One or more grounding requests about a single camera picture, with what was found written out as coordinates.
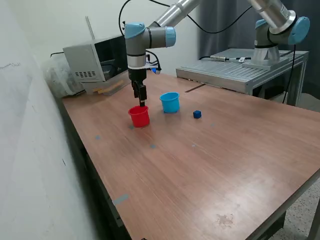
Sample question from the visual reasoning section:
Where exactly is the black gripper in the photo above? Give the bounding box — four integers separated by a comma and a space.
128, 67, 148, 108

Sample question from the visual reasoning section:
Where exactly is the grey metal robot base table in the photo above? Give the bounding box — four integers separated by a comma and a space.
175, 48, 310, 107

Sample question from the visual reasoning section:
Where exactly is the red plastic bin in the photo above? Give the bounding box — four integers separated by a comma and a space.
127, 104, 151, 129

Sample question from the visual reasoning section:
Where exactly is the blue plastic bin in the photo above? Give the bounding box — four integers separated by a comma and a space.
159, 91, 181, 114

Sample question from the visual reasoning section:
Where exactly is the clear plastic stand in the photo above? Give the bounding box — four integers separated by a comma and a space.
82, 69, 138, 96

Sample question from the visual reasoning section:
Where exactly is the wooden stick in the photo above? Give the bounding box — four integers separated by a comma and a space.
97, 85, 121, 95
92, 81, 125, 93

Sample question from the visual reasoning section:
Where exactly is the brown tape strip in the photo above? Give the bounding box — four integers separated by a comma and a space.
185, 84, 206, 93

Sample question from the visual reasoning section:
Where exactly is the silver microwave oven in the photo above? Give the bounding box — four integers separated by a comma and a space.
62, 34, 131, 83

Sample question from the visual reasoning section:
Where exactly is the thin metal rod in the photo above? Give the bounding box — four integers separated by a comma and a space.
85, 15, 96, 41

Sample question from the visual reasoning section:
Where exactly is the crumpled clear plastic bag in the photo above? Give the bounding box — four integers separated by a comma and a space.
41, 53, 86, 98

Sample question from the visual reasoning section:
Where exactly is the long blue tape strip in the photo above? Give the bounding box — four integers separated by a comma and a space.
111, 193, 130, 206

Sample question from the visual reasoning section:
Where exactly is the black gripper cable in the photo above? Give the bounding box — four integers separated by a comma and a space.
118, 0, 254, 74

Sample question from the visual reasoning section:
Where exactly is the silver cable connector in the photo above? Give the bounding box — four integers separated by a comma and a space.
209, 54, 230, 62

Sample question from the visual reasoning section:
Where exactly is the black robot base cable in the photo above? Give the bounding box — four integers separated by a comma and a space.
281, 43, 297, 104

